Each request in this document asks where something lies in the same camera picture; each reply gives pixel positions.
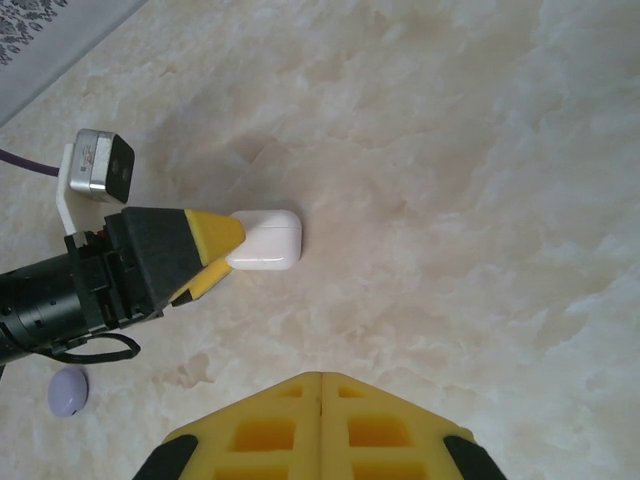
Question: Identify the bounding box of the white square earbud case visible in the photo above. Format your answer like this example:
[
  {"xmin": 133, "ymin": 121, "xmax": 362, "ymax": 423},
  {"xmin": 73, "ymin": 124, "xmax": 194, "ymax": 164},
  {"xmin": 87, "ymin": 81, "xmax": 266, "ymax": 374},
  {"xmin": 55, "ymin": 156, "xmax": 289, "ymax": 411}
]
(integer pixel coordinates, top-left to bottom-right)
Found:
[{"xmin": 224, "ymin": 208, "xmax": 303, "ymax": 273}]

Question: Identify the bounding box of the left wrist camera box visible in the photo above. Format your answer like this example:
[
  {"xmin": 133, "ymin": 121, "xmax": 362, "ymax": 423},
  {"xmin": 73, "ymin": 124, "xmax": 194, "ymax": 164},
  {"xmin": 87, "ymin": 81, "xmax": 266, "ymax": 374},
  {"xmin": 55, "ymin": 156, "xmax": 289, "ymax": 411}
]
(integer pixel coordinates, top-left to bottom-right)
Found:
[{"xmin": 55, "ymin": 128, "xmax": 137, "ymax": 236}]

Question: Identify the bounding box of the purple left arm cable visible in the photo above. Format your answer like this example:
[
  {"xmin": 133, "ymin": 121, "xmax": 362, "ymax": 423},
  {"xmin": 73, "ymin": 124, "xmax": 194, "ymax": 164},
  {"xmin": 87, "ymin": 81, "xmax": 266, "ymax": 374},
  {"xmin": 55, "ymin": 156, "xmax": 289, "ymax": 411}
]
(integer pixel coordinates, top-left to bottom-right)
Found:
[{"xmin": 0, "ymin": 148, "xmax": 62, "ymax": 177}]

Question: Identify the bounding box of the purple round earbud case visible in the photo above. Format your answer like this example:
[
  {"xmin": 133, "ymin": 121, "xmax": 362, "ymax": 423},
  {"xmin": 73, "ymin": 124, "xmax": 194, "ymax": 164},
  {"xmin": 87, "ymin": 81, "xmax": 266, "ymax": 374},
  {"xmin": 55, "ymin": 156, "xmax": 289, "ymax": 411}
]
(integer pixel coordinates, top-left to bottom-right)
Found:
[{"xmin": 47, "ymin": 366, "xmax": 91, "ymax": 419}]

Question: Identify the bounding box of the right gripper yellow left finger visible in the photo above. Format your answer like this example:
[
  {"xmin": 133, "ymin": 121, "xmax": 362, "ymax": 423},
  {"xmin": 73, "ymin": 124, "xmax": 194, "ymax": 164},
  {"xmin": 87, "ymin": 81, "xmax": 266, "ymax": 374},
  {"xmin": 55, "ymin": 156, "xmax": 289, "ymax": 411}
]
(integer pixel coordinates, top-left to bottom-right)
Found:
[{"xmin": 130, "ymin": 370, "xmax": 322, "ymax": 480}]

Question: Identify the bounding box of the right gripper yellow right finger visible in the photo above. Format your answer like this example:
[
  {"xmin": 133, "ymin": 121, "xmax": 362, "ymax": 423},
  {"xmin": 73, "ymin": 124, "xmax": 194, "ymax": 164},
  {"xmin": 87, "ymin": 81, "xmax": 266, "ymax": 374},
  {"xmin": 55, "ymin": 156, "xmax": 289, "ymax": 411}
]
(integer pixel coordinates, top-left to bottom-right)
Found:
[{"xmin": 320, "ymin": 372, "xmax": 509, "ymax": 480}]

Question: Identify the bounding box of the thin black cable loop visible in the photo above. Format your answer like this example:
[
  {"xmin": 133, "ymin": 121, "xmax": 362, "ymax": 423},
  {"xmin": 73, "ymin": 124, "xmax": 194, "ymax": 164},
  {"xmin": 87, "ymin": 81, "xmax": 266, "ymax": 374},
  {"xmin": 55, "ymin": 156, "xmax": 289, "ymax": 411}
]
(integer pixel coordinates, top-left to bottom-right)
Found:
[{"xmin": 47, "ymin": 332, "xmax": 141, "ymax": 365}]

